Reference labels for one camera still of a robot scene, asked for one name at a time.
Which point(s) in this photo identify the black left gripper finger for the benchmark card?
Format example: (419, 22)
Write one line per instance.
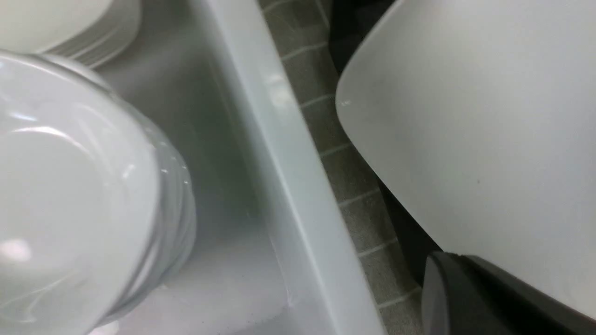
(466, 295)

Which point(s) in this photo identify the white square rice plate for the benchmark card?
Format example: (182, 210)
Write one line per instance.
(480, 117)

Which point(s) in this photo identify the large white plastic bin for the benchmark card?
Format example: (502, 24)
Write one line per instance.
(272, 254)

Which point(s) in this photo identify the black serving tray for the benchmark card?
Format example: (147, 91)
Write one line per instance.
(350, 22)

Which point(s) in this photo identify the grey checked tablecloth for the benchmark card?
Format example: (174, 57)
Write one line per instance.
(301, 30)

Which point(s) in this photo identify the stack of white bowls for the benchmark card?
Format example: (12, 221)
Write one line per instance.
(97, 204)

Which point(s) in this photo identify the stack of white square plates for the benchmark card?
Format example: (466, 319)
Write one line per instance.
(92, 32)

